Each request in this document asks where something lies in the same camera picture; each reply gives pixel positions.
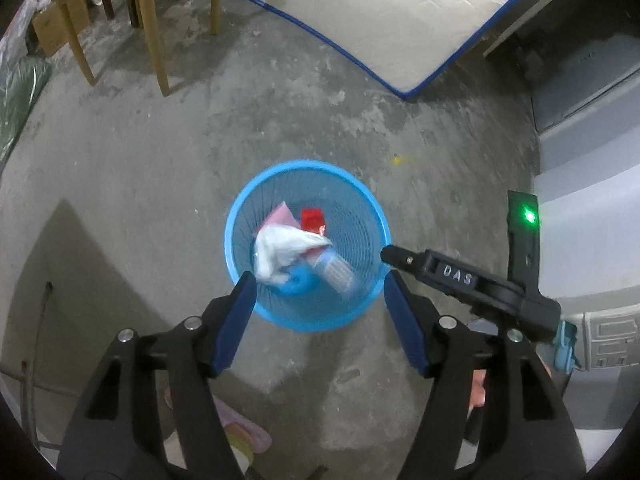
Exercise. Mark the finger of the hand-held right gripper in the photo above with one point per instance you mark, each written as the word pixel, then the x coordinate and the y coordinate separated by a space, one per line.
pixel 430 267

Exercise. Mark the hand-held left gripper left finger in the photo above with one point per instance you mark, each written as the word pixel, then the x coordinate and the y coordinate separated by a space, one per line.
pixel 235 320

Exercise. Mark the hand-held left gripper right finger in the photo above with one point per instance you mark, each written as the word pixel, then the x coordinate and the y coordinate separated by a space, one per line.
pixel 405 325

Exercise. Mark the blue mesh wastebasket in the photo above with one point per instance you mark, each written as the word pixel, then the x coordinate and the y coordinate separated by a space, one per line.
pixel 345 305

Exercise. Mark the white plastic bag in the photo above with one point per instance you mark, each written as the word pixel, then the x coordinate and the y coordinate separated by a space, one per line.
pixel 280 250

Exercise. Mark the white plastic drink bottle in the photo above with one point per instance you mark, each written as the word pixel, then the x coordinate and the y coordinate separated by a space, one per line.
pixel 332 270

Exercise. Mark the pink transparent wrapper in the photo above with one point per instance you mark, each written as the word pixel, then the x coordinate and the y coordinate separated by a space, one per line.
pixel 282 217

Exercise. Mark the red wrapper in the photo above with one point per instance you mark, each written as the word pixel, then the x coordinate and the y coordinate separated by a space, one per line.
pixel 312 220

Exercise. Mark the grey panelled door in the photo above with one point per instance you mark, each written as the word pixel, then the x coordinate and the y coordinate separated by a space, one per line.
pixel 590 240

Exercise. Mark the pink slipper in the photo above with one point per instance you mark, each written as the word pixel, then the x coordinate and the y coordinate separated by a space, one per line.
pixel 245 435

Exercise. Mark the white quilted mattress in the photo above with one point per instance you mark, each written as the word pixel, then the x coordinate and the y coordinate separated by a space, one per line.
pixel 375 20

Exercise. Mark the green plastic bag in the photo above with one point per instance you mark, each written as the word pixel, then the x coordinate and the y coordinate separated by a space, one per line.
pixel 20 100

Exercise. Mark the cardboard box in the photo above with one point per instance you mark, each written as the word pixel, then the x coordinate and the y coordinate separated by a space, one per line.
pixel 50 30

